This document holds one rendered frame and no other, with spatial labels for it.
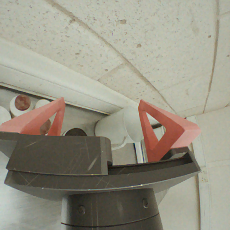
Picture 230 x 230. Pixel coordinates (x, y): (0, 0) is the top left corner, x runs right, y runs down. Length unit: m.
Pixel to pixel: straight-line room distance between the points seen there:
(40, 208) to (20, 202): 0.05
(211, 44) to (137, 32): 0.20
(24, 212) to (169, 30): 0.51
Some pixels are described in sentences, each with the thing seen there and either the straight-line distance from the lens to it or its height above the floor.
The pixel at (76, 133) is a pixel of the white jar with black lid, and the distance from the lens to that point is 0.29.
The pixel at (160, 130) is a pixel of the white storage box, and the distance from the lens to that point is 0.84.
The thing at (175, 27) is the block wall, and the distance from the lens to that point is 0.27.
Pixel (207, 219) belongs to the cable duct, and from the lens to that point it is 1.39.
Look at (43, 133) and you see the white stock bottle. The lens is 0.22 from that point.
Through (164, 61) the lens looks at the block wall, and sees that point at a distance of 0.33.
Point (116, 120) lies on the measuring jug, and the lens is 0.34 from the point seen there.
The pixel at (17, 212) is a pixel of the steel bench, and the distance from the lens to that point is 0.35.
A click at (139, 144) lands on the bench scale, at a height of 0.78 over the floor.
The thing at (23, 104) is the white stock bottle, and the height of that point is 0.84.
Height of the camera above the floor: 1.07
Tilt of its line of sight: 36 degrees down
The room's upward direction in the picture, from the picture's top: 70 degrees clockwise
